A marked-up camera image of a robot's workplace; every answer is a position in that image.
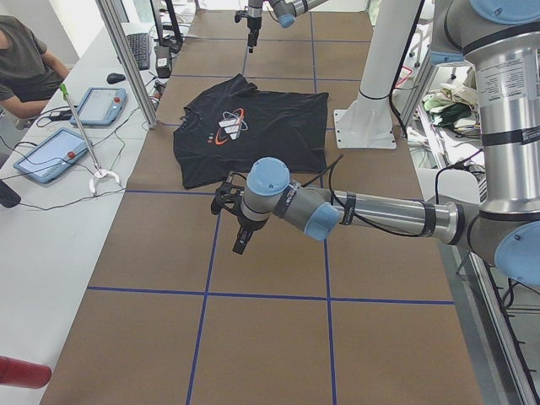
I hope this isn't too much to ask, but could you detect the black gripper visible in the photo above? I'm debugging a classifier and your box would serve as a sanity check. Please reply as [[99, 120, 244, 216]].
[[246, 4, 262, 53], [232, 213, 264, 255]]

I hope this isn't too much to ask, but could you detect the black t-shirt with logo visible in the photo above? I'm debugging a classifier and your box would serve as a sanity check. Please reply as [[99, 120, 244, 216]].
[[173, 74, 328, 189]]

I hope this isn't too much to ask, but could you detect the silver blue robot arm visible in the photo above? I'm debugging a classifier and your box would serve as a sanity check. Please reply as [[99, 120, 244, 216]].
[[234, 1, 539, 285], [235, 0, 326, 53]]

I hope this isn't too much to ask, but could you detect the pile of clothes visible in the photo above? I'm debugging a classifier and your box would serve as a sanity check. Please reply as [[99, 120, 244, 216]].
[[421, 67, 480, 138]]

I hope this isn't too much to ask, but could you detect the black power brick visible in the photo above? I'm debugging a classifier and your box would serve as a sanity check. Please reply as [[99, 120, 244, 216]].
[[154, 46, 172, 78]]

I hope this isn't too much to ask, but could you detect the black keyboard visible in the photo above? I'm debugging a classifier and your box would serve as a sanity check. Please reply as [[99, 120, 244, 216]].
[[126, 33, 150, 70]]

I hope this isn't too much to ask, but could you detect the black computer mouse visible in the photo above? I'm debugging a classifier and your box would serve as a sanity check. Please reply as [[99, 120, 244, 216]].
[[106, 73, 126, 84]]

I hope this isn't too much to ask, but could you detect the far blue teach pendant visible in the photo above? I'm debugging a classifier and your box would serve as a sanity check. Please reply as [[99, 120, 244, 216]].
[[77, 87, 127, 127]]

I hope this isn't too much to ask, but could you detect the blue teach pendant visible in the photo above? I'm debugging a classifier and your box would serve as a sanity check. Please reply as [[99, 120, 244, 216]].
[[77, 87, 127, 127], [13, 128, 88, 184]]

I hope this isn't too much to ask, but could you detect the near blue teach pendant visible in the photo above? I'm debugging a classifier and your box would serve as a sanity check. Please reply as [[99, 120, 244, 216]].
[[13, 128, 88, 184]]

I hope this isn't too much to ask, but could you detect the seated person in green shirt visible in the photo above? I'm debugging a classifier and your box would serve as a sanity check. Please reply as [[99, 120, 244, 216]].
[[1, 15, 69, 119]]

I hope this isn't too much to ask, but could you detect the red cylinder bottle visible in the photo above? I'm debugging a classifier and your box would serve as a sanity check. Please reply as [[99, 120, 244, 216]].
[[1, 356, 51, 389]]

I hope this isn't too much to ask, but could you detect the aluminium frame post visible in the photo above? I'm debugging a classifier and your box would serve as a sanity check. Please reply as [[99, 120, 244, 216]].
[[95, 0, 158, 129]]

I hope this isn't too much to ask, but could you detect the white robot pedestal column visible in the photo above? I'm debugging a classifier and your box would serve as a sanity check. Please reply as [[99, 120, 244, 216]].
[[334, 0, 424, 149]]

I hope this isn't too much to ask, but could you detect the grabber stick with green handle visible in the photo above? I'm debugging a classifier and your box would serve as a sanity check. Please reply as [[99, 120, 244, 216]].
[[59, 84, 122, 197]]

